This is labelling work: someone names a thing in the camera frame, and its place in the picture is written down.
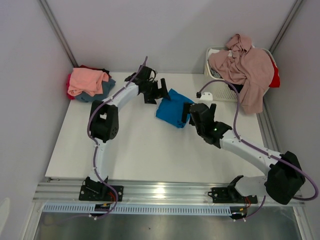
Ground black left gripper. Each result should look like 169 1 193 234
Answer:
141 79 170 105

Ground black folded shirt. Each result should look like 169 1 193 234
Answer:
98 68 111 78

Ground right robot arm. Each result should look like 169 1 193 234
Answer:
181 102 306 205

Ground white slotted cable duct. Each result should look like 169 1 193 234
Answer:
42 203 232 216

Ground grey garment in basket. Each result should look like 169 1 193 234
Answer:
210 68 222 79

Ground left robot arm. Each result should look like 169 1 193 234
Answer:
79 65 170 202

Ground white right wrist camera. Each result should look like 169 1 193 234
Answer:
196 92 213 102

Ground salmon pink folded shirt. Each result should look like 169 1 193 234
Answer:
67 67 110 98

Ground right corner metal profile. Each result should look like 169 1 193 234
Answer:
269 0 306 54

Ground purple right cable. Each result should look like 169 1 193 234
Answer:
199 79 320 223

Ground dusty pink shirt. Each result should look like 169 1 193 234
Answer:
208 34 275 115

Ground blue t shirt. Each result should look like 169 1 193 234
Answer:
155 89 194 128

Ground grey blue folded shirt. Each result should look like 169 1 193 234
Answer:
74 78 117 103

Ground red shirt in basket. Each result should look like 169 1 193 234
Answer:
269 61 281 88

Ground corner metal profile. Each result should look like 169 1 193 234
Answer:
37 0 79 68
269 0 306 54

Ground left corner metal profile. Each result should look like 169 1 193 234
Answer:
37 0 79 68

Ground aluminium mounting rail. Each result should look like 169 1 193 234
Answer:
32 178 227 206

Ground white laundry basket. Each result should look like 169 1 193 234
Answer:
205 48 275 101

